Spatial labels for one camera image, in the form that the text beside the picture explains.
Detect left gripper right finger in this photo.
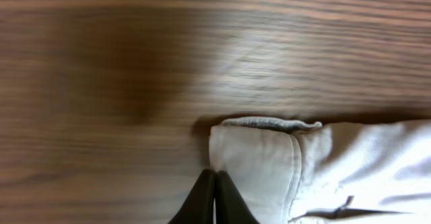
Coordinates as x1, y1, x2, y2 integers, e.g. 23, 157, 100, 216
215, 171, 259, 224

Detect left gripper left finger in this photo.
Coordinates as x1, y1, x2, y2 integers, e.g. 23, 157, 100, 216
168, 169, 216, 224

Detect beige shorts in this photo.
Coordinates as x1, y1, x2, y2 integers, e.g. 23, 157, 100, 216
209, 117, 430, 223

